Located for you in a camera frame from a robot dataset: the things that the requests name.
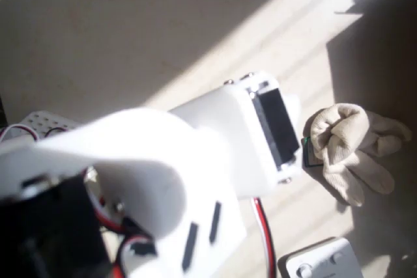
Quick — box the white cloth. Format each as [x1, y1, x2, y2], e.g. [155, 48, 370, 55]
[304, 103, 413, 207]

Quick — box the red white black servo cable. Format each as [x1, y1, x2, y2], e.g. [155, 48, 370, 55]
[250, 195, 278, 278]
[0, 124, 72, 145]

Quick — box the small dark printed card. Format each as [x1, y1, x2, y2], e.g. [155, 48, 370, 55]
[301, 137, 324, 169]

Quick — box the white perforated base plate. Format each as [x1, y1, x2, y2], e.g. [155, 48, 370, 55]
[19, 110, 86, 142]

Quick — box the white rounded plastic device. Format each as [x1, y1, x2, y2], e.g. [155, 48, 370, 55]
[276, 237, 364, 278]

